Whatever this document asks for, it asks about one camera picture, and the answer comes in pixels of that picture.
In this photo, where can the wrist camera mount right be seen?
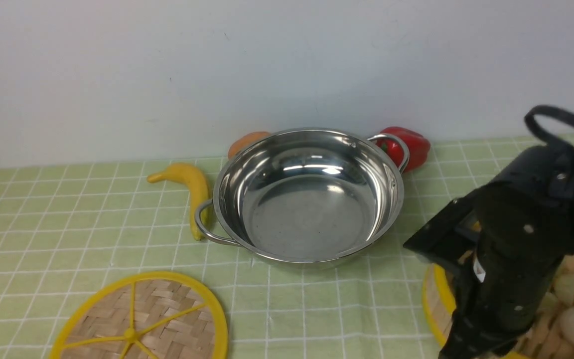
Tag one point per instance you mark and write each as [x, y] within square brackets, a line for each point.
[448, 236]

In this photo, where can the red bell pepper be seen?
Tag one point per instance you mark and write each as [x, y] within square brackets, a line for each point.
[418, 147]

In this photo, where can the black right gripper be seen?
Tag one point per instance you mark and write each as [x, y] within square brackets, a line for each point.
[504, 279]

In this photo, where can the green checkered tablecloth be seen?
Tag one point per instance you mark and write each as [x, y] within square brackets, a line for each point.
[68, 231]

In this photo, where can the stainless steel pot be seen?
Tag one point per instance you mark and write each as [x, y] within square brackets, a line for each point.
[306, 197]

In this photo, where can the bamboo steamer with yellow rim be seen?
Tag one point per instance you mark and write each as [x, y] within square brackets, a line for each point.
[543, 341]

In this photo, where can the yellow rimmed woven steamer lid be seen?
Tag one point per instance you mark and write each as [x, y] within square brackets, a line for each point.
[154, 315]

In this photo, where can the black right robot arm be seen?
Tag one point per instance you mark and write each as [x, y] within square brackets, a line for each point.
[538, 174]

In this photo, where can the orange carrot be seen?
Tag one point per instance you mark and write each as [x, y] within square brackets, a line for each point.
[245, 141]

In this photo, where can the yellow banana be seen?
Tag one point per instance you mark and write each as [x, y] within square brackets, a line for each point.
[196, 182]

